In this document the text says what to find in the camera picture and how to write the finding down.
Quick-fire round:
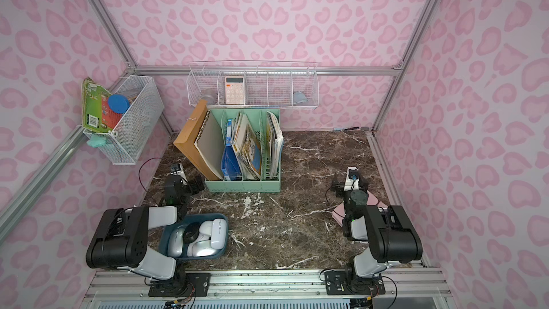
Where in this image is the teal storage box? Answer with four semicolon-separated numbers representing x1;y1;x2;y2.
158;213;228;261

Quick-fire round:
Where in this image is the silver grey mouse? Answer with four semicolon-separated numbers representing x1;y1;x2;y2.
189;240;218;258

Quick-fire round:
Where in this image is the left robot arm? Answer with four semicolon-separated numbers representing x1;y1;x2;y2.
85;174;204;282

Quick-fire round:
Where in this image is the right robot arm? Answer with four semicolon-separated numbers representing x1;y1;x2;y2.
330;167;423;280

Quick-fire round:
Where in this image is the pink case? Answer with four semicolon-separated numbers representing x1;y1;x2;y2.
332;191;387;227

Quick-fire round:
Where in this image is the blue folder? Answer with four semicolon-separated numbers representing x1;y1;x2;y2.
221;119;242;181

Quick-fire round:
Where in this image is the grey spiral notebook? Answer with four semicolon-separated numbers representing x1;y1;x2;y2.
194;110;224;180

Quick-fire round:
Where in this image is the brown folder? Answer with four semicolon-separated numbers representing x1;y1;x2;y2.
174;100;220;181

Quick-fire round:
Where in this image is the green file organizer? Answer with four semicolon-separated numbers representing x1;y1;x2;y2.
201;108;284;193

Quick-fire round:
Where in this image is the picture books stack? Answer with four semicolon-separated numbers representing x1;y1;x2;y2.
232;111;262;181

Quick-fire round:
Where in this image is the white mesh side basket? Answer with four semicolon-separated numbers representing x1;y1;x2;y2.
83;75;164;165

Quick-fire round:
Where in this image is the mint green clip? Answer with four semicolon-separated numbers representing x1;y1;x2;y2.
87;134;115;151

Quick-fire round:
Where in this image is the white calculator in basket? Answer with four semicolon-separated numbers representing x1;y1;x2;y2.
225;76;245;106

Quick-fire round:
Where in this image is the blue round lid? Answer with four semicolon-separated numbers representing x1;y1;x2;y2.
107;94;131;114

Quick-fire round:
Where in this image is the green card package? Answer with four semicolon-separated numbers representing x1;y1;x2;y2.
81;77;122;134

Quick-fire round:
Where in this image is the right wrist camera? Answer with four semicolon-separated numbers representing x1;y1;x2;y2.
344;167;360;191

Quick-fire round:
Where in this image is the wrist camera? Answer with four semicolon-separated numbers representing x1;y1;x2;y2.
170;163;188;184
344;167;360;191

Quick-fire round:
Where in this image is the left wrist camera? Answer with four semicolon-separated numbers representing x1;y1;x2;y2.
170;163;188;184

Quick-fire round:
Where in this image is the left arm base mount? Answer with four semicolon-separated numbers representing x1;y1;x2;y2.
148;273;212;298

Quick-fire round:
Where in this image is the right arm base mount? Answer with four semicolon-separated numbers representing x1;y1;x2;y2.
319;269;386;297

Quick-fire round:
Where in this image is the long white wire basket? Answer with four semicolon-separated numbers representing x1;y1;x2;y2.
187;67;320;109

